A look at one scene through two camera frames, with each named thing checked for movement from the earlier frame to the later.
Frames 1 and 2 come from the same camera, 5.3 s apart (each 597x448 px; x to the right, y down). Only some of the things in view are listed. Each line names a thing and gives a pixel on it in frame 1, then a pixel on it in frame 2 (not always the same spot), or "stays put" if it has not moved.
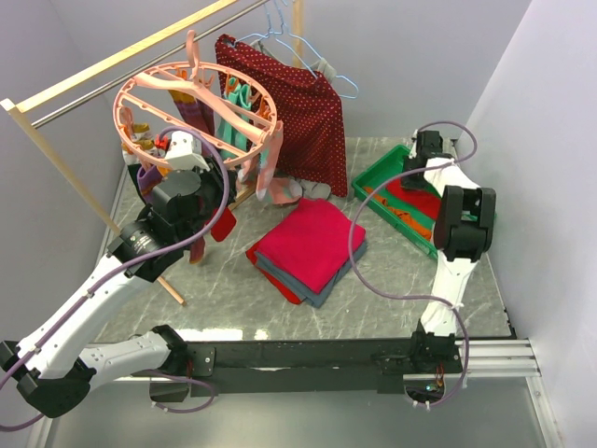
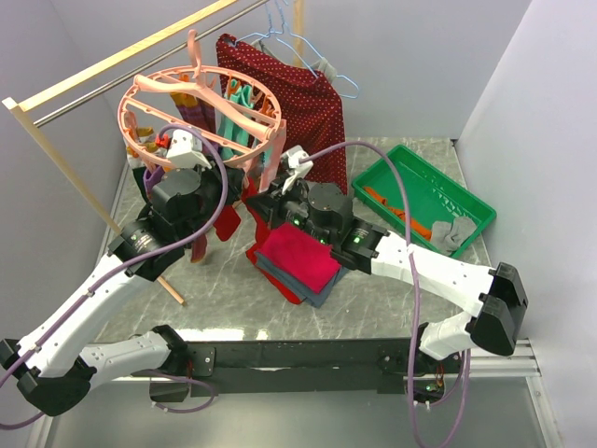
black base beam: [255, 367] stays put
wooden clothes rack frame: [38, 92] stays put
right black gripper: [412, 186] -> [272, 203]
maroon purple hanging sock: [194, 110] stays put
